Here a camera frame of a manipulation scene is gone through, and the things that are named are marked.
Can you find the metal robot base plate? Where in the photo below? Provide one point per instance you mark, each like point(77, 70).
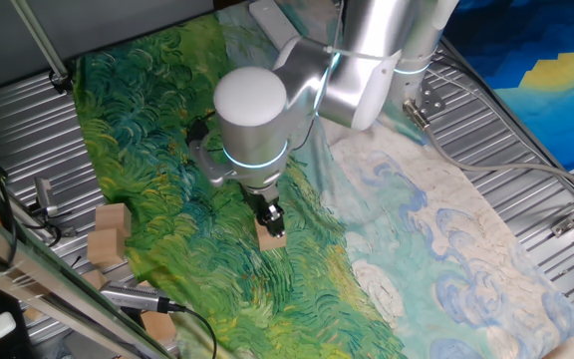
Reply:
point(431, 100)

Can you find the white small device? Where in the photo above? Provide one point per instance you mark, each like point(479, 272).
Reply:
point(2, 325)

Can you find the white power strip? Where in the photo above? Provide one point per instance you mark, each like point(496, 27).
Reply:
point(272, 22)

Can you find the painted green blue cloth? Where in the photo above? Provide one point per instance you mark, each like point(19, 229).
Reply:
point(167, 149)

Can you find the silver camera with black plug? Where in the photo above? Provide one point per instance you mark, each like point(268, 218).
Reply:
point(132, 296)

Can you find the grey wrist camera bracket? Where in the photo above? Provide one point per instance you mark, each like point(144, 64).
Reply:
point(207, 167)

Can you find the large wooden block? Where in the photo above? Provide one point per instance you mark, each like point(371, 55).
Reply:
point(95, 279)
point(105, 247)
point(158, 326)
point(112, 218)

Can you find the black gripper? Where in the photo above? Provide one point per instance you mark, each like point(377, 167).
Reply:
point(259, 202)

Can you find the blue and yellow cloth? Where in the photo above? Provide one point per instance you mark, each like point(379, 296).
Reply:
point(541, 100)

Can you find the aluminium frame bar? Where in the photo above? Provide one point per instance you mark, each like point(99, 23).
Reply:
point(43, 271)

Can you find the green metal pole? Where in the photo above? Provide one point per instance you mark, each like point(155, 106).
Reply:
point(40, 40)

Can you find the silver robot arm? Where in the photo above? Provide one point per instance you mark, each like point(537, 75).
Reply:
point(252, 114)

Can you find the small wooden block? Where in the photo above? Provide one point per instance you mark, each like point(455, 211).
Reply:
point(269, 243)

